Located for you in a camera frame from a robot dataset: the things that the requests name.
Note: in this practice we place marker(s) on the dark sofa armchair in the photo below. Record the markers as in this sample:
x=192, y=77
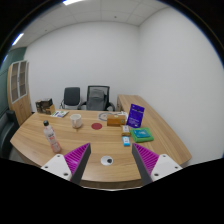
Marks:
x=8, y=126

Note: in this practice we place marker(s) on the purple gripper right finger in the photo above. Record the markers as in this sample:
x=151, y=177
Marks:
x=152, y=166

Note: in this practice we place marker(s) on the desk cable grommet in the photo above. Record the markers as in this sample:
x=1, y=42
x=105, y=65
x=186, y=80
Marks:
x=106, y=160

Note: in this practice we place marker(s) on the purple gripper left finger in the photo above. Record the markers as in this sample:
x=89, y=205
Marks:
x=70, y=166

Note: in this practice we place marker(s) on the green book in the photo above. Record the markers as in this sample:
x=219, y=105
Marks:
x=141, y=135

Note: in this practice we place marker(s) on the wooden glass-door cabinet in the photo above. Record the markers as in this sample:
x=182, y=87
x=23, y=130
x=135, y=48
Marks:
x=18, y=90

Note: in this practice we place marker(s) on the dark brown cardboard boxes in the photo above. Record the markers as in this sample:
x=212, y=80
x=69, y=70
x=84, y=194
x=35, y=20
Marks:
x=45, y=106

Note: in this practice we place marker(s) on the red round coaster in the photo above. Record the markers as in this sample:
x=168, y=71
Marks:
x=96, y=126

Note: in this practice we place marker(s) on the green white leaflet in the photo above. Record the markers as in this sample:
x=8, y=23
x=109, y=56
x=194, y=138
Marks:
x=59, y=114

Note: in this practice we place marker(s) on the clear plastic water bottle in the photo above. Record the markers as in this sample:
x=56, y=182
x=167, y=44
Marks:
x=51, y=137

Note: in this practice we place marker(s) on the purple standing sign card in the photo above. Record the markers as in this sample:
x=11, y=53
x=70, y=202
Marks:
x=135, y=116

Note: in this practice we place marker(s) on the small yellow snack box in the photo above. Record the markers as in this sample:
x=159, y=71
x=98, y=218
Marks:
x=125, y=130

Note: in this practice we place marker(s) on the black office chair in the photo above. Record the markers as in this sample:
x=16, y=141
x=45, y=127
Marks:
x=71, y=97

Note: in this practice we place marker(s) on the grey mesh office chair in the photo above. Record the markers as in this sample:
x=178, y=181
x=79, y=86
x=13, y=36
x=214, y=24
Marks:
x=98, y=98

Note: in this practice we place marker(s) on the small blue box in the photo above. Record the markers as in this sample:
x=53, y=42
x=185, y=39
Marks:
x=126, y=141

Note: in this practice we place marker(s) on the white ceramic mug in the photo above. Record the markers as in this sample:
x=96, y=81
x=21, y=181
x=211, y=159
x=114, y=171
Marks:
x=76, y=120

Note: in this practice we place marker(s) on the wooden tissue box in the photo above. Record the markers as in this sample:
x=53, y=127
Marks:
x=116, y=120

